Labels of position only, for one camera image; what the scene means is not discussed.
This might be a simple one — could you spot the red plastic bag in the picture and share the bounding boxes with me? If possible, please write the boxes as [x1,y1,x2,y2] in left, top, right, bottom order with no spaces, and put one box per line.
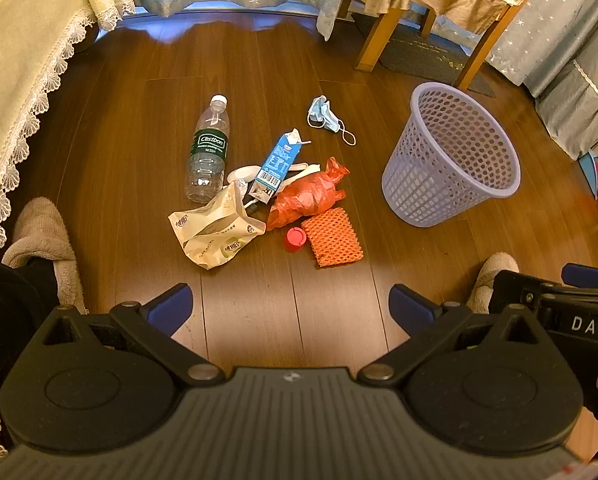
[265,156,351,232]

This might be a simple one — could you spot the person's right plush slipper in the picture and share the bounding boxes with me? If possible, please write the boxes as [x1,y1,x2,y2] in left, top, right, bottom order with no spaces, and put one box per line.
[466,252,521,314]

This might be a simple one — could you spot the orange foam fruit net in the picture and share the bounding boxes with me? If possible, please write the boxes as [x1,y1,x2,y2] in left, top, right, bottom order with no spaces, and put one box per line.
[300,206,364,268]

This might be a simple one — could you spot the person's plush slipper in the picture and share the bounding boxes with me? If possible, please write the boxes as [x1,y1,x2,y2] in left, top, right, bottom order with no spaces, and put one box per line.
[1,197,88,314]
[466,252,521,314]

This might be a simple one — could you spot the blue milk carton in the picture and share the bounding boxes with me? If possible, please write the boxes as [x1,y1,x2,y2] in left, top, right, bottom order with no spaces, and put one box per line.
[246,128,312,206]

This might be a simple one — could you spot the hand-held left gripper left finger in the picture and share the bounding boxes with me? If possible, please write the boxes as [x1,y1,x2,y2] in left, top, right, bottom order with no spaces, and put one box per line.
[39,282,226,390]

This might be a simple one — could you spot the red bottle cap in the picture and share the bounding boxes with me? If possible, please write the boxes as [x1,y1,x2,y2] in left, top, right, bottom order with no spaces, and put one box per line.
[285,227,308,252]

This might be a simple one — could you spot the blue face mask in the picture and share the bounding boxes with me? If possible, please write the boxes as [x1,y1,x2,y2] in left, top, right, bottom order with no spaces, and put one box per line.
[306,95,358,147]

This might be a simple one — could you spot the dark grey door mat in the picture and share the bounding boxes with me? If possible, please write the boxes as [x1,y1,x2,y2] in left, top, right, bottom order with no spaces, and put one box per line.
[351,12,497,98]

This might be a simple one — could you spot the cream lace-edged cloth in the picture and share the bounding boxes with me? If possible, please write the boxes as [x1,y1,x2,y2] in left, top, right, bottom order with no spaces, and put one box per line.
[0,0,137,466]

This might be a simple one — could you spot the beige paper bag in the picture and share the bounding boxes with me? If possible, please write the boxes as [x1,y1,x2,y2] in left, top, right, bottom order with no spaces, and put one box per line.
[167,180,267,271]

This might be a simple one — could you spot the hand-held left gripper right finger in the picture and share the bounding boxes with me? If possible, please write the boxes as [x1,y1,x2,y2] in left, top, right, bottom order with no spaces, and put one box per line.
[357,284,545,389]

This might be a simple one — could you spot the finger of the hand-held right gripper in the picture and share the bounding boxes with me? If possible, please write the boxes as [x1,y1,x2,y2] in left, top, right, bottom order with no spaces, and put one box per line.
[560,262,598,292]

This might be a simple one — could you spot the purple mesh plastic basket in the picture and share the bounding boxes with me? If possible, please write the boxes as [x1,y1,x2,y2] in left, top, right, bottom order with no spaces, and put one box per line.
[381,81,522,226]

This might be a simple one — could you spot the clear plastic water bottle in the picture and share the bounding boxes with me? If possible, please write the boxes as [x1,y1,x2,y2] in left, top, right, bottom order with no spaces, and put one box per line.
[184,94,230,204]

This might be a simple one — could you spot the grey fabric furniture cover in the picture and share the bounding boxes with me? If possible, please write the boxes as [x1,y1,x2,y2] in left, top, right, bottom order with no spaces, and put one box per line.
[524,57,598,162]

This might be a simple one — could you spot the person's left plush slipper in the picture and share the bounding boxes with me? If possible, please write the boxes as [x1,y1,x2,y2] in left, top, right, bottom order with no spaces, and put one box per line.
[1,197,88,314]

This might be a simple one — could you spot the grey floor rail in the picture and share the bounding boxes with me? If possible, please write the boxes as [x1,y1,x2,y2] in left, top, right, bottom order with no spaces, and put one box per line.
[93,2,330,36]

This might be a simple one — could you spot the white plastic spoon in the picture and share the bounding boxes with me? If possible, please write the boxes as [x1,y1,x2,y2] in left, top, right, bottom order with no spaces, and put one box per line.
[227,161,321,184]

